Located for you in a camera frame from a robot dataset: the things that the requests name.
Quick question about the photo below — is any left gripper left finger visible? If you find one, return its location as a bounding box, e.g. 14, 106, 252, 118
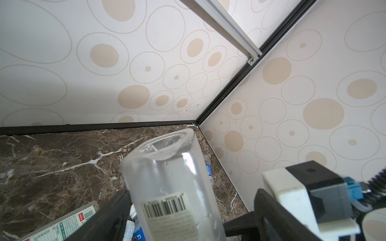
67, 189, 132, 241

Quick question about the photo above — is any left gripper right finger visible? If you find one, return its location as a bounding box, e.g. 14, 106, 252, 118
223, 189, 320, 241

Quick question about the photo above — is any clear rectangular frosted bottle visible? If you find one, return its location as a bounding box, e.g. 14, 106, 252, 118
121, 129, 226, 241

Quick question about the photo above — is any blue label white cap bottle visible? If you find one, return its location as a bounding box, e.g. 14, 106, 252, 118
204, 155, 214, 187

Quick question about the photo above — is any clear bottle red green label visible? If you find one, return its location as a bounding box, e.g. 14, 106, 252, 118
18, 201, 99, 241

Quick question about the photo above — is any horizontal aluminium rail back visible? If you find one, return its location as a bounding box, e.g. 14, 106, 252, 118
195, 0, 262, 66

